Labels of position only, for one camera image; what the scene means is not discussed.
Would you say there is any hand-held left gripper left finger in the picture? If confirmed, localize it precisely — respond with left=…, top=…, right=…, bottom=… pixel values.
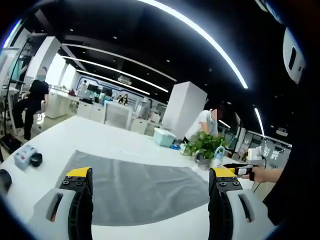
left=32, top=166, right=94, bottom=240

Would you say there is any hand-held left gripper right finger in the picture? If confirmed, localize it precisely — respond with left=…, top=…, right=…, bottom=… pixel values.
left=208, top=167, right=274, bottom=240

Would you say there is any grey towel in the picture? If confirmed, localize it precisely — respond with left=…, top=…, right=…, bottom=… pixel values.
left=56, top=149, right=210, bottom=227

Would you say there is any person's right hand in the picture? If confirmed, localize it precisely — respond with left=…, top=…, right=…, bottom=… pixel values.
left=252, top=166, right=270, bottom=184

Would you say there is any clear blue water bottle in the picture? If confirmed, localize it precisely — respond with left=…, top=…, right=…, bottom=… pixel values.
left=212, top=145, right=226, bottom=169

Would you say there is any white box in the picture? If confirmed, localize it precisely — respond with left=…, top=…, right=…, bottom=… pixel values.
left=247, top=147, right=264, bottom=164

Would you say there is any green potted plant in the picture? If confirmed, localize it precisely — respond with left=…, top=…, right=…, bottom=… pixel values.
left=183, top=130, right=229, bottom=167

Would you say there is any person's dark clothing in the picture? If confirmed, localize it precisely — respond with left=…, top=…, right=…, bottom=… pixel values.
left=262, top=0, right=320, bottom=227

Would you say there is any black round cap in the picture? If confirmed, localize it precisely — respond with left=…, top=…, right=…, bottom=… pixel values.
left=29, top=152, right=44, bottom=168

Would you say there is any white table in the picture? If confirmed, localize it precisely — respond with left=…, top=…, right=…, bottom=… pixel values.
left=0, top=115, right=276, bottom=240

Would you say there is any pale blue tissue pack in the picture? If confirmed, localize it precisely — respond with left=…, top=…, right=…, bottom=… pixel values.
left=13, top=144, right=38, bottom=171

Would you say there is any white square pillar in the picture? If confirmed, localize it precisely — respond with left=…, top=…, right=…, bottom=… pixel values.
left=161, top=80, right=209, bottom=138

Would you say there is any black rounded object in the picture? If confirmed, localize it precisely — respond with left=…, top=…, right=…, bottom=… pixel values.
left=0, top=169, right=13, bottom=194

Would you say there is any teal plastic storage box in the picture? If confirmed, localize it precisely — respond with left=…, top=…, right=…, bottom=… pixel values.
left=152, top=127, right=177, bottom=148

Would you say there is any black floor stand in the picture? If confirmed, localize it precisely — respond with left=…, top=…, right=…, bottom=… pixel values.
left=0, top=37, right=35, bottom=153

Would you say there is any white chest-worn device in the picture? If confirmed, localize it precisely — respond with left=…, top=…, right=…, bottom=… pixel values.
left=282, top=26, right=307, bottom=85

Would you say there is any long ceiling light strip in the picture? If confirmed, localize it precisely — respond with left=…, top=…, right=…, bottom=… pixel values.
left=136, top=0, right=249, bottom=90

